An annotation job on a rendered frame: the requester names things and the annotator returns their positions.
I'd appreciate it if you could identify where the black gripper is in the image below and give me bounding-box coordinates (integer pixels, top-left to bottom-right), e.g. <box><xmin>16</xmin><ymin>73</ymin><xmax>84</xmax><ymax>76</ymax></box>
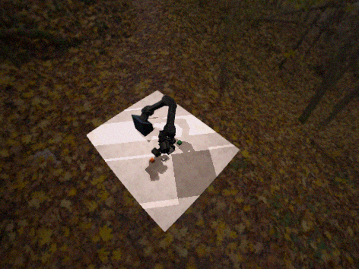
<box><xmin>151</xmin><ymin>138</ymin><xmax>176</xmax><ymax>157</ymax></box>

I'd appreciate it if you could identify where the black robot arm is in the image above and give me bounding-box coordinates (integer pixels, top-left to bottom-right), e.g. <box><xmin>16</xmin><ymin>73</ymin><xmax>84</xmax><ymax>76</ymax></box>
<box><xmin>139</xmin><ymin>95</ymin><xmax>177</xmax><ymax>155</ymax></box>

